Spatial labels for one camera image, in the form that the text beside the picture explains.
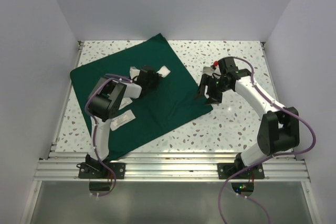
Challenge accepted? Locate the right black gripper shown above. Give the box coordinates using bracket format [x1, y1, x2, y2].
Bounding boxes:
[194, 73, 231, 105]

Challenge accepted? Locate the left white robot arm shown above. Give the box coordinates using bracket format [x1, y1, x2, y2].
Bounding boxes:
[85, 66, 170, 178]

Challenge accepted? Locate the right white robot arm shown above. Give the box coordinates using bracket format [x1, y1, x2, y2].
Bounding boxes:
[195, 57, 300, 178]

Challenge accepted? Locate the green surgical cloth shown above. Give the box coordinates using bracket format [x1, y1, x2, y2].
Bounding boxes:
[70, 34, 213, 159]

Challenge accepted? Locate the silver metal tray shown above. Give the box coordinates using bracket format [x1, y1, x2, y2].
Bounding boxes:
[202, 67, 215, 77]

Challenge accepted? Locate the upper white sterile packet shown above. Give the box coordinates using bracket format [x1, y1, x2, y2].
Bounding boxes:
[119, 98, 133, 110]

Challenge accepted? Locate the white sterile packet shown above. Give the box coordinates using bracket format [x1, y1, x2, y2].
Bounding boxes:
[110, 110, 135, 131]
[119, 98, 133, 110]

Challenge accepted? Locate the lower white sterile packet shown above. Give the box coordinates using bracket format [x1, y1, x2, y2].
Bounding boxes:
[110, 110, 135, 131]

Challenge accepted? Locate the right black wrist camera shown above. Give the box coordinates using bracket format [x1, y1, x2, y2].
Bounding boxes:
[211, 57, 238, 75]

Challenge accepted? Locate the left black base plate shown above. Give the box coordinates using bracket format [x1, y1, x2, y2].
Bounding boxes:
[76, 162, 125, 179]

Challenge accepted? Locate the aluminium rail frame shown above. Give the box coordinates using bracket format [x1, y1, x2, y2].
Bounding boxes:
[20, 40, 320, 224]

